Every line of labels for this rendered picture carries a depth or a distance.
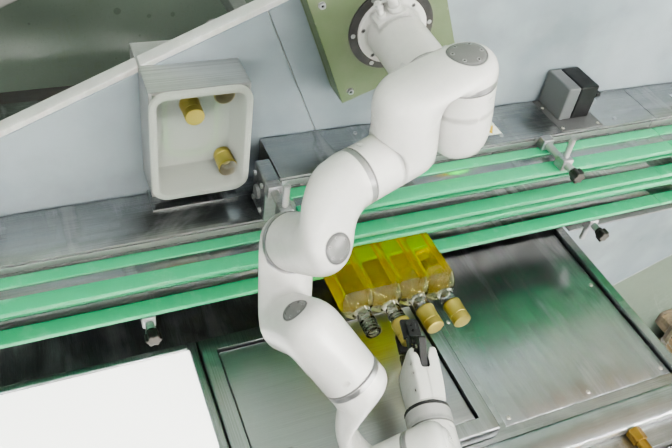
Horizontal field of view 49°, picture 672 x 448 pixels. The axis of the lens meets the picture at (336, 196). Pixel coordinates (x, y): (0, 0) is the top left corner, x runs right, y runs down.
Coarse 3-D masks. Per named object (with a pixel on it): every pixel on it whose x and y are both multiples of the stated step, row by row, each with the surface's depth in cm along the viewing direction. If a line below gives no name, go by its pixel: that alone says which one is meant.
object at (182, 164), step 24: (168, 96) 116; (192, 96) 118; (240, 96) 125; (168, 120) 128; (216, 120) 132; (240, 120) 128; (168, 144) 131; (192, 144) 133; (216, 144) 135; (240, 144) 130; (168, 168) 134; (192, 168) 135; (216, 168) 136; (240, 168) 133; (168, 192) 130; (192, 192) 131
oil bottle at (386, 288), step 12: (360, 252) 139; (372, 252) 139; (360, 264) 137; (372, 264) 137; (384, 264) 137; (372, 276) 135; (384, 276) 135; (372, 288) 133; (384, 288) 133; (396, 288) 133; (384, 300) 132; (396, 300) 133
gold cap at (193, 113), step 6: (180, 102) 125; (186, 102) 124; (192, 102) 124; (198, 102) 125; (180, 108) 126; (186, 108) 124; (192, 108) 123; (198, 108) 123; (186, 114) 123; (192, 114) 123; (198, 114) 124; (204, 114) 124; (186, 120) 124; (192, 120) 124; (198, 120) 125
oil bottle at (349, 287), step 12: (348, 264) 136; (336, 276) 133; (348, 276) 134; (360, 276) 134; (336, 288) 134; (348, 288) 131; (360, 288) 132; (336, 300) 135; (348, 300) 130; (360, 300) 130; (372, 300) 131; (348, 312) 131
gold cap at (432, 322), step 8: (424, 304) 133; (432, 304) 133; (416, 312) 133; (424, 312) 132; (432, 312) 131; (424, 320) 131; (432, 320) 130; (440, 320) 130; (432, 328) 131; (440, 328) 132
